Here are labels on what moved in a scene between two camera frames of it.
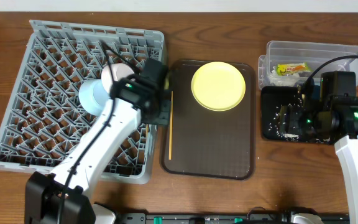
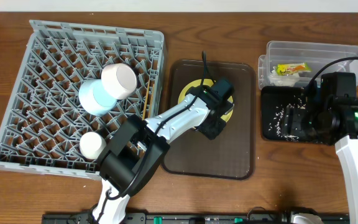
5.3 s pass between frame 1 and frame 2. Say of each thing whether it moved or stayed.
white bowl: stayed
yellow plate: moved
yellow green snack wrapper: stayed
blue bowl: stayed
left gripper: moved
